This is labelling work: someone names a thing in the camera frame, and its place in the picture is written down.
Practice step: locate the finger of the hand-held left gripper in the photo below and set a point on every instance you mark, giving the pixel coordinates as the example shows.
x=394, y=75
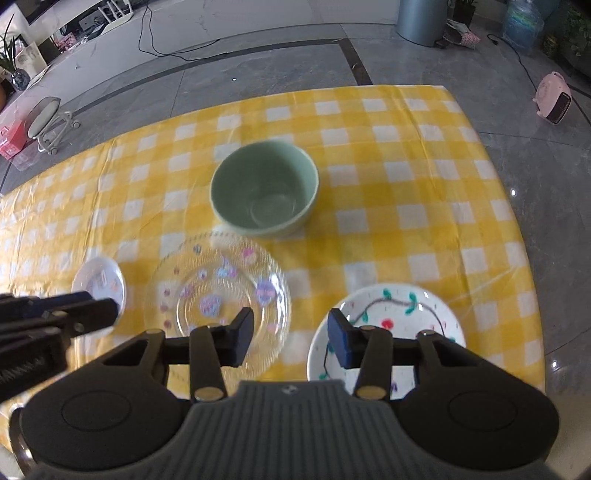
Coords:
x=92, y=314
x=55, y=300

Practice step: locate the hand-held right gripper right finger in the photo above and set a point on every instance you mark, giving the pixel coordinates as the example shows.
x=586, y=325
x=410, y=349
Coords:
x=339, y=342

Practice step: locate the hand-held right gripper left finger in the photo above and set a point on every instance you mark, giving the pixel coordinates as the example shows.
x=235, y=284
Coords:
x=242, y=333

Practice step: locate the small white plate with stickers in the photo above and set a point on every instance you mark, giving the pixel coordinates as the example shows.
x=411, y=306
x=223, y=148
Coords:
x=99, y=281

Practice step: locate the clear glass plate with stickers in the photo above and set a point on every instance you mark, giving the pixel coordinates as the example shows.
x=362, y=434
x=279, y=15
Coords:
x=217, y=281

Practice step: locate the white plate with painted vine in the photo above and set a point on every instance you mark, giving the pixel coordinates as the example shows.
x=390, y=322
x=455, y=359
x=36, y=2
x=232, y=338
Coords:
x=401, y=309

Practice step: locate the green ceramic bowl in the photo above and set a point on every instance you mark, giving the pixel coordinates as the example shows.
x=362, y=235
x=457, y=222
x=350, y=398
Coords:
x=258, y=184

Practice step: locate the yellow checked tablecloth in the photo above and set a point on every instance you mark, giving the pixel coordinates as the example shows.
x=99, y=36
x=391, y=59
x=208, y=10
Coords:
x=392, y=194

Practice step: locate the pink box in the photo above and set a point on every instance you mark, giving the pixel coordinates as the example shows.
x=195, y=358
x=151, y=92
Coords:
x=11, y=141

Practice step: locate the white wheeled stool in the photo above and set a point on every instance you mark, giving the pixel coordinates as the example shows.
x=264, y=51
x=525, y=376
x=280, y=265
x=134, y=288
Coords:
x=44, y=115

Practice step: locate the potted plant in blue vase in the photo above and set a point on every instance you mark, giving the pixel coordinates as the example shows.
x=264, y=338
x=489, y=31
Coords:
x=18, y=76

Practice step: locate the grey cylindrical bin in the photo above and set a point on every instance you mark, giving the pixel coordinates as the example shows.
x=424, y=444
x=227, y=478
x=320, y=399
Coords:
x=422, y=21

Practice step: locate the blue water bottle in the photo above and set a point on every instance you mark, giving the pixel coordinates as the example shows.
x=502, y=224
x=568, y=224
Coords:
x=521, y=25

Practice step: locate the green leafy plants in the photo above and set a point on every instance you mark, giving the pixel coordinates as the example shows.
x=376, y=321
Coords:
x=570, y=27

